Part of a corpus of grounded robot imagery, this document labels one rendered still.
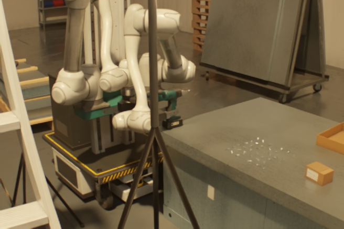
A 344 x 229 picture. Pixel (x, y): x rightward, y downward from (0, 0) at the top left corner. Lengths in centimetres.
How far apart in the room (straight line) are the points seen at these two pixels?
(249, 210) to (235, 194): 12
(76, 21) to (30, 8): 1041
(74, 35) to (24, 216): 151
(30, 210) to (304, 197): 121
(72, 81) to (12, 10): 1027
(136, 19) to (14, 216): 153
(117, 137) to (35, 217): 215
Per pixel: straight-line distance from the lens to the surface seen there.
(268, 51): 503
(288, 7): 501
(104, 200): 288
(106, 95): 283
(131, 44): 231
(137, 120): 215
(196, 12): 794
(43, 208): 101
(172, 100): 245
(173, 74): 272
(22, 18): 1267
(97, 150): 296
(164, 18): 225
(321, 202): 183
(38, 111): 429
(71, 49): 236
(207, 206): 238
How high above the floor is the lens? 158
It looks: 18 degrees down
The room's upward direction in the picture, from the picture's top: straight up
